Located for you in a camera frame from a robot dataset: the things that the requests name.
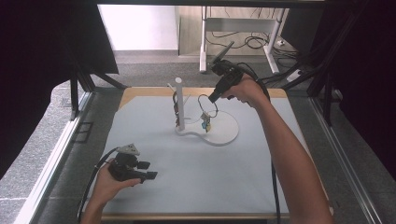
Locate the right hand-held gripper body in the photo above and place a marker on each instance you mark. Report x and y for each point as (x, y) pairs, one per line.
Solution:
(230, 74)

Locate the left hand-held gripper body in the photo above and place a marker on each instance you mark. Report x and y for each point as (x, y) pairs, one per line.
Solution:
(124, 168)

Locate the white desk frame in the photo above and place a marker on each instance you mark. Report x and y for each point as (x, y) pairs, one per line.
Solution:
(239, 23)

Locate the aluminium rail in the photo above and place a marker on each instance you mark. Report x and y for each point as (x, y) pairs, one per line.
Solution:
(348, 174)
(46, 174)

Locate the black curtain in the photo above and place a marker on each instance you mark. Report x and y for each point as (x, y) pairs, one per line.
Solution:
(367, 77)
(37, 62)

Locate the white power strip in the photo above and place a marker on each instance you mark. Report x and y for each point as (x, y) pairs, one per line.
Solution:
(294, 75)

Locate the white key holder stand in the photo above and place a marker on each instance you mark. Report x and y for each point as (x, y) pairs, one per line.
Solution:
(180, 105)

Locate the black metal stand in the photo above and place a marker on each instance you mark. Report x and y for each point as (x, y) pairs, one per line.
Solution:
(81, 77)
(328, 84)

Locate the person's left hand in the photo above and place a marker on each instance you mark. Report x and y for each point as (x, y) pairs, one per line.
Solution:
(104, 186)

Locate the person's right hand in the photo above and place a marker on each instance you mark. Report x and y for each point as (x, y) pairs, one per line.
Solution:
(249, 91)

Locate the pale grey table mat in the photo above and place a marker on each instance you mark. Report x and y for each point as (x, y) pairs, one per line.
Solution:
(186, 174)

